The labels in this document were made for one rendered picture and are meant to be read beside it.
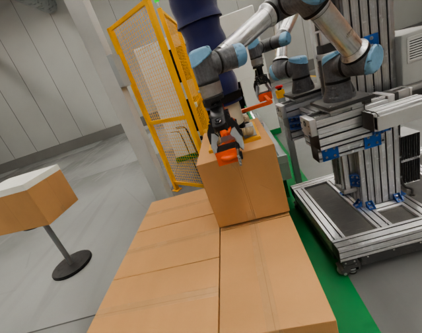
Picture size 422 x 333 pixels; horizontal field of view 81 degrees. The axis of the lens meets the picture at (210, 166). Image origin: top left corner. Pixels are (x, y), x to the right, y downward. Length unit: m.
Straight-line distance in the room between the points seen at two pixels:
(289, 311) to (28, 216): 2.19
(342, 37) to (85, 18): 2.19
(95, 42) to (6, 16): 10.23
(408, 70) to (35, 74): 12.00
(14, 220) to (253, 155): 2.17
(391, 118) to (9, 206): 2.74
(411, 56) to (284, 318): 1.42
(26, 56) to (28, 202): 10.36
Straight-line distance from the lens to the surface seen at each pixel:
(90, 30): 2.77
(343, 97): 1.41
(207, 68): 0.83
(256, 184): 1.31
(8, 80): 13.08
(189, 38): 1.39
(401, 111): 1.44
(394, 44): 1.75
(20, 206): 2.62
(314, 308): 1.05
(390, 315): 1.72
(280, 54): 1.96
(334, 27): 1.19
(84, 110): 11.81
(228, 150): 0.85
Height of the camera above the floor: 1.39
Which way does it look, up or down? 21 degrees down
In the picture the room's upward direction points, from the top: 19 degrees counter-clockwise
